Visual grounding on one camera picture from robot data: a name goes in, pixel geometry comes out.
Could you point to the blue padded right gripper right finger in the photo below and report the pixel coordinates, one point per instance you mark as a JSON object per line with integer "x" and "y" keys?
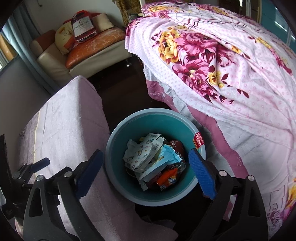
{"x": 203, "y": 173}

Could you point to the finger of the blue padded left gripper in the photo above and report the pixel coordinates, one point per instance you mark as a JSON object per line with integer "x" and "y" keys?
{"x": 36, "y": 167}

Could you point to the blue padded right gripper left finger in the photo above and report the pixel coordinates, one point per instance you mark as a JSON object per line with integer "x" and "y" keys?
{"x": 86, "y": 172}

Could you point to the light blue snack wrapper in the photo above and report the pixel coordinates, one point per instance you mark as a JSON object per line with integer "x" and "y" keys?
{"x": 167, "y": 156}

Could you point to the white wet wipes pack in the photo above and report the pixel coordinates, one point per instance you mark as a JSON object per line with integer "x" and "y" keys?
{"x": 138, "y": 156}

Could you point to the red soda can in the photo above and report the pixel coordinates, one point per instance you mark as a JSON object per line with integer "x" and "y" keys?
{"x": 180, "y": 166}

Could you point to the red sticker on bin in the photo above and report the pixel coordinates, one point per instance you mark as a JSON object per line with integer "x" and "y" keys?
{"x": 198, "y": 140}

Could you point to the lilac covered mattress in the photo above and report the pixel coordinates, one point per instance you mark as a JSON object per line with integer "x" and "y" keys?
{"x": 67, "y": 130}

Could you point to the white and mauve bedsheet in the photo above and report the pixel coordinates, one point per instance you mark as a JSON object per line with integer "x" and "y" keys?
{"x": 238, "y": 152}

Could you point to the cream leather sofa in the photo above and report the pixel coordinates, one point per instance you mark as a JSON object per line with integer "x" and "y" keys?
{"x": 62, "y": 60}

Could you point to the pink floral blanket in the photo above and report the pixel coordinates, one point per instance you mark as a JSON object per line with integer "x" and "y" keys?
{"x": 222, "y": 64}

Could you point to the orange leather seat cushion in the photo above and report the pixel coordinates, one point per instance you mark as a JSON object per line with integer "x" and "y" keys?
{"x": 93, "y": 46}

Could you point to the cream cartoon pillow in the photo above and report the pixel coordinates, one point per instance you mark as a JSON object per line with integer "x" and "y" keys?
{"x": 64, "y": 38}

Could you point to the beige square pillow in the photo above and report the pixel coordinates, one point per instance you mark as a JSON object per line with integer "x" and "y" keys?
{"x": 102, "y": 22}

